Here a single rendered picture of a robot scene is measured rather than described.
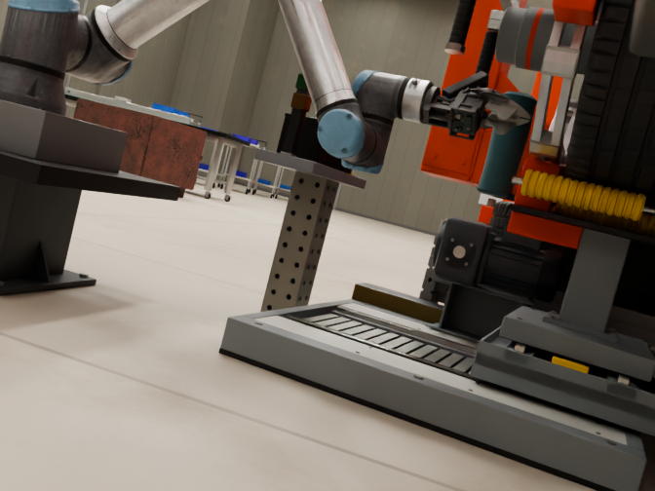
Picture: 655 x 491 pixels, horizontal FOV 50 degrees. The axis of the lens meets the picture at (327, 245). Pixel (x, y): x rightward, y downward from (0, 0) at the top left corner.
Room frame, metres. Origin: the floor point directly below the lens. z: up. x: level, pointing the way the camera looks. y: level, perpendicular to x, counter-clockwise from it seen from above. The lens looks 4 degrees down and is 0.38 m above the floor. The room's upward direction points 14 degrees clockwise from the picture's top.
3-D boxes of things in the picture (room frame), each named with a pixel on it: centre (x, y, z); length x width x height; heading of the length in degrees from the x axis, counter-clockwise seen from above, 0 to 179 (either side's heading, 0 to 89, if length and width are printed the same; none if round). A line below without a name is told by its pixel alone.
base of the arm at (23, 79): (1.69, 0.78, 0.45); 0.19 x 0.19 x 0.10
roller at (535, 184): (1.51, -0.50, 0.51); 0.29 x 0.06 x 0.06; 70
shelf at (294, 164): (2.02, 0.09, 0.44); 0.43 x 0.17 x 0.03; 160
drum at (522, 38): (1.69, -0.38, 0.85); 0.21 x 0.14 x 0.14; 70
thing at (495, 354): (1.60, -0.60, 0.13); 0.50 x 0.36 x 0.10; 160
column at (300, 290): (2.05, 0.08, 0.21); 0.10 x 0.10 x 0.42; 70
